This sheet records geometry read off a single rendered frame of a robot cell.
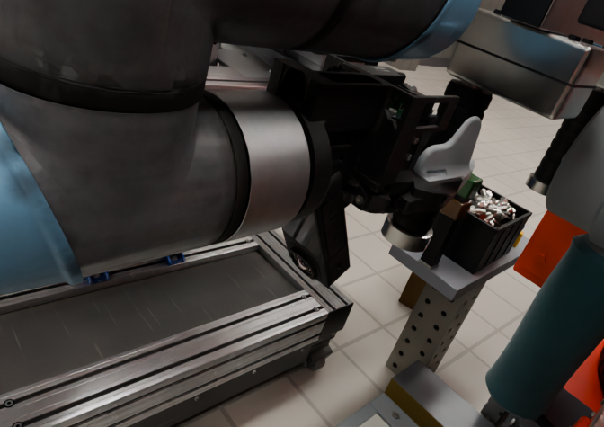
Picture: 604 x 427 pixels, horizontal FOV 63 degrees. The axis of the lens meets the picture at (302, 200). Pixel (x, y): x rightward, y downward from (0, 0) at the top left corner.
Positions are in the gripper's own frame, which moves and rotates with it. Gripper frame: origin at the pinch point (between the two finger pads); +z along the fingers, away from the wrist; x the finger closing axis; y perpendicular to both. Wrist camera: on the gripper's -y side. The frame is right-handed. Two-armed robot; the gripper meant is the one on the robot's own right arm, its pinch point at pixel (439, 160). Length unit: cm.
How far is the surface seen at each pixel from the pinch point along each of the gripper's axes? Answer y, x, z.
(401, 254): -39, 21, 49
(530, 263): -27, 0, 55
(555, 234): -20, -1, 55
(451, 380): -83, 6, 83
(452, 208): -24, 16, 49
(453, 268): -38, 12, 55
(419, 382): -70, 7, 58
